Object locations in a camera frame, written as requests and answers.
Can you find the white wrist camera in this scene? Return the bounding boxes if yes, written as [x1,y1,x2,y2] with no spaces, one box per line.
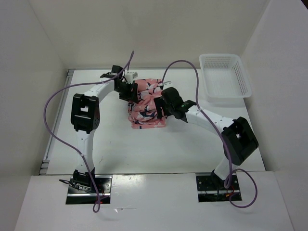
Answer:
[159,81,173,89]
[124,72,138,84]

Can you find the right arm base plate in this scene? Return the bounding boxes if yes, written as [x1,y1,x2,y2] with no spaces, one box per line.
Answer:
[196,173,242,203]

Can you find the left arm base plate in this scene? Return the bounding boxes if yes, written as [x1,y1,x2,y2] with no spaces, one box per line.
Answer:
[65,175,113,205]

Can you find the white plastic basket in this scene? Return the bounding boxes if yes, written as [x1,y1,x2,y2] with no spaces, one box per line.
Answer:
[199,53,252,102]

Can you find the pink shark print shorts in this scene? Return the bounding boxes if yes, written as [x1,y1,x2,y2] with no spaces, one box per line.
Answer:
[128,78,166,129]

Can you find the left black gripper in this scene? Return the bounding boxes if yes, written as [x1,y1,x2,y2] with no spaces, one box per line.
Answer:
[115,81,139,103]

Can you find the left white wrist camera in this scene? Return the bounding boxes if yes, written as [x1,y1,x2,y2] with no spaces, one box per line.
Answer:
[124,72,138,84]

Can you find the aluminium table edge rail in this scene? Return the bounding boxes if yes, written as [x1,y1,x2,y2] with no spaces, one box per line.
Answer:
[38,69,75,176]

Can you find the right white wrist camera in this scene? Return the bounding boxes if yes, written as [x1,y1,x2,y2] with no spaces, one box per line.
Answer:
[159,81,173,89]

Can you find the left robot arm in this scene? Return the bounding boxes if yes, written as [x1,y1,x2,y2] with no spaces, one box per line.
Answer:
[71,65,138,193]

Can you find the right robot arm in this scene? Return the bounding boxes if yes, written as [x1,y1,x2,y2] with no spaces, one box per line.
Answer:
[154,87,259,189]

